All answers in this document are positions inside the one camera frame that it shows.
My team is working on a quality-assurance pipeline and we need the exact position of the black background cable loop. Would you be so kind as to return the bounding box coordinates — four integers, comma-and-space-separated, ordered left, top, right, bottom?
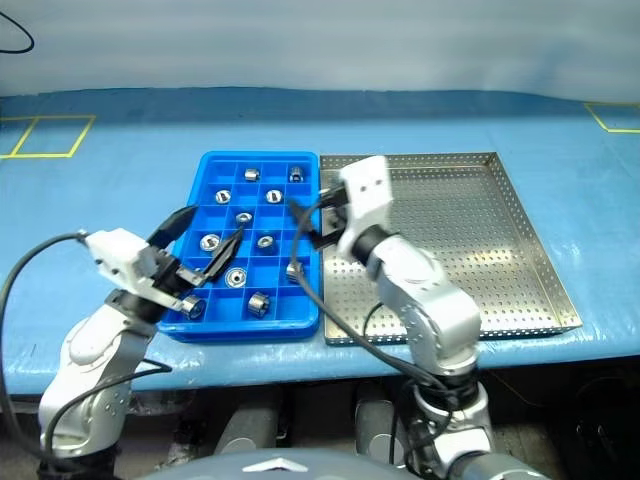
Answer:
0, 10, 36, 54

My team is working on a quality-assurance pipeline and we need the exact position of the blue compartment tray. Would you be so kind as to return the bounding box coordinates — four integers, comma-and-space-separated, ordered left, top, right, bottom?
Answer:
155, 149, 321, 344

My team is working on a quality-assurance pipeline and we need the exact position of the grey rounded shape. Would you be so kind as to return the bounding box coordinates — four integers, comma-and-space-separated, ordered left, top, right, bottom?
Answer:
215, 399, 281, 454
354, 387, 409, 456

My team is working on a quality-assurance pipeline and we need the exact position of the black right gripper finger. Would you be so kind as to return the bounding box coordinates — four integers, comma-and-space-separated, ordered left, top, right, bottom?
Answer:
288, 200, 326, 251

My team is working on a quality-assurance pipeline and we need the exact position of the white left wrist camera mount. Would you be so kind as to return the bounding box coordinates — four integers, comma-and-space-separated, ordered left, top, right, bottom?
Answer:
83, 228, 184, 312

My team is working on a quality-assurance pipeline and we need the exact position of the grey robot torso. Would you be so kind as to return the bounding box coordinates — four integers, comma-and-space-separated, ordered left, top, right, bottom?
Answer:
197, 447, 451, 480

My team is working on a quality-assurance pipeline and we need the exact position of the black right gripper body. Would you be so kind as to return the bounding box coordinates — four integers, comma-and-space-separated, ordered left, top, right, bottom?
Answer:
319, 199, 352, 248

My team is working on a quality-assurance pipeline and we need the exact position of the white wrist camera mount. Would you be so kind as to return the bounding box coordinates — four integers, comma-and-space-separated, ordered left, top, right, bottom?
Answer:
83, 228, 184, 312
338, 155, 394, 261

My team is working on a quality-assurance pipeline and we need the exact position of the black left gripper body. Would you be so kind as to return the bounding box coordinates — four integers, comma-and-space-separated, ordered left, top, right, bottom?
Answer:
147, 247, 205, 302

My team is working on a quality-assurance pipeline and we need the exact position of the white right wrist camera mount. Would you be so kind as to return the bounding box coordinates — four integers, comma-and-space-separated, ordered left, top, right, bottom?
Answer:
338, 155, 394, 261

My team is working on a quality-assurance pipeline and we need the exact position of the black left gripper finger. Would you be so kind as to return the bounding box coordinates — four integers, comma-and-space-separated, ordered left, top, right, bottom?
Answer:
196, 227, 245, 289
148, 205, 197, 249

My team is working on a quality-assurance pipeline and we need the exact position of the perforated metal tray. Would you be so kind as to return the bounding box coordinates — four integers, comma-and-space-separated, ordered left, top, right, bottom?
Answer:
318, 151, 584, 347

